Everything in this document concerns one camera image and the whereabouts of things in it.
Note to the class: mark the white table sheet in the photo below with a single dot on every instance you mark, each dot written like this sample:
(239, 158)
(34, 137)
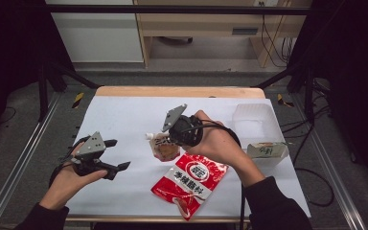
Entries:
(131, 115)

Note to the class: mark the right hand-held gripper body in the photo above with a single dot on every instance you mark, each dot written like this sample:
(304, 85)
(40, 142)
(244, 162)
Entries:
(185, 129)

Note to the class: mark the green and beige sauce pouch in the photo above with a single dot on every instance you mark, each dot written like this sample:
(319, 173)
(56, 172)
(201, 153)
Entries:
(266, 150)

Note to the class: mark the translucent plastic container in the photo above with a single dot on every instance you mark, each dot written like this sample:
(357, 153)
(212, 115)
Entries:
(255, 123)

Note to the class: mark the light wooden desk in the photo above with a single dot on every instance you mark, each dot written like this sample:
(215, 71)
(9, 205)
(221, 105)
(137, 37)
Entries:
(198, 24)

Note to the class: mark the red and white seasoning pouch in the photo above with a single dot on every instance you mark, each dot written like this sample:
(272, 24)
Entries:
(188, 183)

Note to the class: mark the aluminium rail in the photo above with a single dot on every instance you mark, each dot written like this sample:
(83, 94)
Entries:
(332, 172)
(22, 156)

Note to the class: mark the black metal stand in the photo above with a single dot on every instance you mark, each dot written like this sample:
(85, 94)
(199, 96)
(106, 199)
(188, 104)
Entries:
(43, 92)
(309, 92)

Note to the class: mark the brown-white snack packet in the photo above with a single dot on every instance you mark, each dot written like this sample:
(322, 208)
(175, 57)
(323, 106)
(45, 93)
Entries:
(164, 150)

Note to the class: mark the black horizontal frame bar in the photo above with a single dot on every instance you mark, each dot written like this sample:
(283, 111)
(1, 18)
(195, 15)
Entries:
(172, 9)

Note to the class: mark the dark curtain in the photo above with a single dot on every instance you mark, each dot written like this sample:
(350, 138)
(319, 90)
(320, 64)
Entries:
(9, 57)
(354, 80)

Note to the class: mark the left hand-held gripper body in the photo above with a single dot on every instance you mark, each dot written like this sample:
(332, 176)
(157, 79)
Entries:
(89, 156)

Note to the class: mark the white cabinet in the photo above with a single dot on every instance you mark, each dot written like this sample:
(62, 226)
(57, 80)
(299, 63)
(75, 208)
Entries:
(99, 35)

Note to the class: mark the person's right hand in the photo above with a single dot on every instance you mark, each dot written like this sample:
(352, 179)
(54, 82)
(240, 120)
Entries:
(220, 147)

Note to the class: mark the person's left hand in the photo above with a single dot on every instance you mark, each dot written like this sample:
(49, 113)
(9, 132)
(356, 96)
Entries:
(67, 185)

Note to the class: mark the yellow and black tape piece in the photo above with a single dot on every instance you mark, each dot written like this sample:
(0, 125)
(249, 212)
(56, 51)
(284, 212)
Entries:
(78, 99)
(282, 100)

